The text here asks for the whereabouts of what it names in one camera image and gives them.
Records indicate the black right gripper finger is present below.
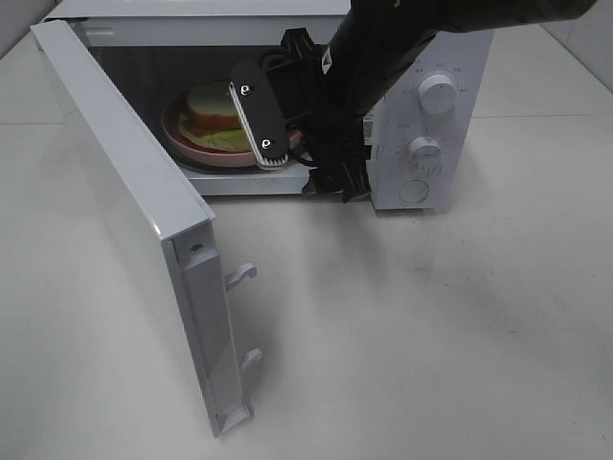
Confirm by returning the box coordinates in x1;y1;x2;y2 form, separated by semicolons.
281;28;319;64
302;158;371;202

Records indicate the white microwave knob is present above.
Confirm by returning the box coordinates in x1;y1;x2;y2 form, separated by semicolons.
417;73;458;115
408;136;443;167

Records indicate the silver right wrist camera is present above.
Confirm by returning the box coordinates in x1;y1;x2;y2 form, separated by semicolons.
229;61;290;171

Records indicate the white bread sandwich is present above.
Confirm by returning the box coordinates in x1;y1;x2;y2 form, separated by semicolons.
178;80;250;152

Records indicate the white microwave door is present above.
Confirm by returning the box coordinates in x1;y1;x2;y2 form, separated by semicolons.
32;20;261;435

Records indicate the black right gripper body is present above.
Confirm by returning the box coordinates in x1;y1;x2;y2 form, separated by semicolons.
261;45;373;167

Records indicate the pink round plate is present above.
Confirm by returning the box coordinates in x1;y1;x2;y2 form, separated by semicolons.
160;84;303;167

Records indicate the round white door release button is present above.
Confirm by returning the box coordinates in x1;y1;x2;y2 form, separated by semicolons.
399;179;429;204

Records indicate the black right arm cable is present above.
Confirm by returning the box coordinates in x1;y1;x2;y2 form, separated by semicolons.
258;47;322;169

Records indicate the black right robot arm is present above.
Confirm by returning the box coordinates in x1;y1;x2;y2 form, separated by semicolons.
232;1;590;209

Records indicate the glass microwave turntable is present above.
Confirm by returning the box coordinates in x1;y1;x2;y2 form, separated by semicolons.
168;127;257;169

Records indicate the white microwave oven body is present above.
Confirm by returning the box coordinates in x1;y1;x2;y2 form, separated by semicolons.
33;1;492;210

